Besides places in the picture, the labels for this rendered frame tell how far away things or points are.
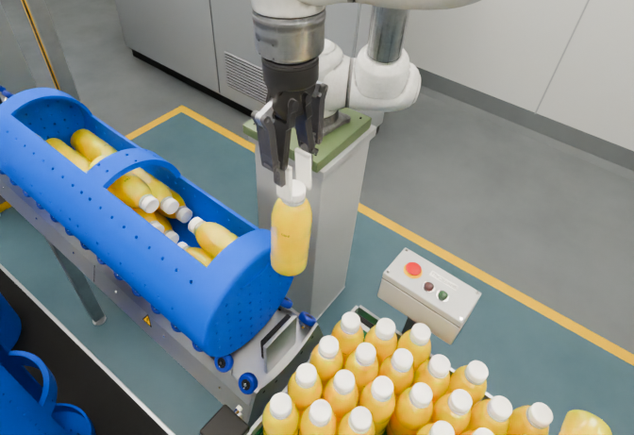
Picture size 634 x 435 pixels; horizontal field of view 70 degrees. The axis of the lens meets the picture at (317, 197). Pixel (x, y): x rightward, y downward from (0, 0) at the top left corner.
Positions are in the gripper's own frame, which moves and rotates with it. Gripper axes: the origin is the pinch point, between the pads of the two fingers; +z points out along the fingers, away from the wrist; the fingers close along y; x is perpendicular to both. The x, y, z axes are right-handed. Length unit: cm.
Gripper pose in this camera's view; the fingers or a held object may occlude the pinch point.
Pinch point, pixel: (293, 175)
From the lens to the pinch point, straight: 72.5
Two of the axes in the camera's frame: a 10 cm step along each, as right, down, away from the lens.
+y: -6.5, 4.9, -5.8
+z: -0.1, 7.6, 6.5
